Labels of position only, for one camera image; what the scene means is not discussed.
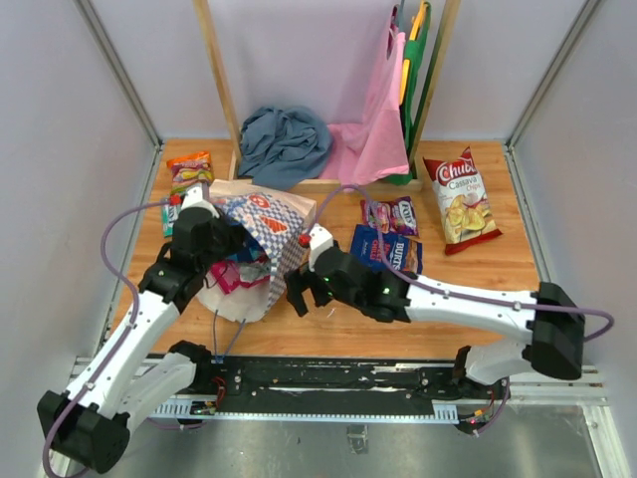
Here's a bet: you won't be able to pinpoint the teal Fox's candy bag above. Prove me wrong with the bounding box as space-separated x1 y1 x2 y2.
161 195 182 238

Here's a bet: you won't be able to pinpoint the pink snack packet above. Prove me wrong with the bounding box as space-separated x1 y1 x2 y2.
210 261 270 295

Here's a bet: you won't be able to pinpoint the blue Burts chips bag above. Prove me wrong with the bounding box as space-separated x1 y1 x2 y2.
349 224 423 274

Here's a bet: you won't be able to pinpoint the blue gummy candy bag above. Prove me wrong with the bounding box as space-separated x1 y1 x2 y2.
227 242 267 263

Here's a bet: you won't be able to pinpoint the blue checkered paper bag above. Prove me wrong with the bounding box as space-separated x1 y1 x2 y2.
197 179 317 326

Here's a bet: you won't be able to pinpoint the colourful orange candy bag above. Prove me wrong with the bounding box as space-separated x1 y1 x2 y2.
167 151 214 194

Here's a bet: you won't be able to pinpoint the purple snack packet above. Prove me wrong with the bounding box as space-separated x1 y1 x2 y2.
360 196 419 237

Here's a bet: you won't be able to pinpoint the red Chubi cassava chips bag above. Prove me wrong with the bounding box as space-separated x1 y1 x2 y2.
423 146 503 256

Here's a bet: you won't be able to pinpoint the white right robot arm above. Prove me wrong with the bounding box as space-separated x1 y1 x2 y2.
285 246 585 398

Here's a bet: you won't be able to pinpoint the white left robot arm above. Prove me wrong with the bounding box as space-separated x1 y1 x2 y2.
37 202 246 476

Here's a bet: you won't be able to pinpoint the blue crumpled cloth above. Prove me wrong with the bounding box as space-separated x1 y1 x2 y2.
237 107 332 190

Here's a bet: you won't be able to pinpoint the pink t-shirt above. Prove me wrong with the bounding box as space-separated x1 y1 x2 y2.
319 18 409 185

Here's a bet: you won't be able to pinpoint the green t-shirt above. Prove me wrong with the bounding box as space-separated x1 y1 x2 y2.
377 1 422 185

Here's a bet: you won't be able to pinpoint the yellow clothes hanger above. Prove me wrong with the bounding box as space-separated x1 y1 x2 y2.
399 1 431 106

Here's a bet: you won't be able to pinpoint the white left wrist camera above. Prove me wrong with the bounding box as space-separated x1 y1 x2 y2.
168 183 221 218

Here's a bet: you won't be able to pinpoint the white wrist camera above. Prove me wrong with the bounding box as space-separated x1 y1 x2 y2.
299 224 334 270
168 183 221 218

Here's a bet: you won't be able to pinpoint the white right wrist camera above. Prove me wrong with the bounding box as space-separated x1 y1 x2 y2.
299 224 334 270

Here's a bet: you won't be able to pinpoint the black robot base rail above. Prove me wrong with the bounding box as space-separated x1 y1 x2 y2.
136 354 514 424

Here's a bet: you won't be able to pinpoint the aluminium frame rails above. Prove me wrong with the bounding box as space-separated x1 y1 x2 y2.
91 1 636 477

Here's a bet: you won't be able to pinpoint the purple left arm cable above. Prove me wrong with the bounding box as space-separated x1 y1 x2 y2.
42 193 210 478

